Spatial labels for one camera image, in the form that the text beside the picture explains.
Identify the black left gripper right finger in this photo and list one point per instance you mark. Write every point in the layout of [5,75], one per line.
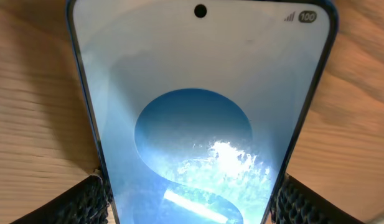
[295,203]

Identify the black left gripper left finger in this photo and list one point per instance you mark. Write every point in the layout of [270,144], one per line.
[85,203]

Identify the blue Galaxy smartphone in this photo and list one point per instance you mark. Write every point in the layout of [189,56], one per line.
[196,105]

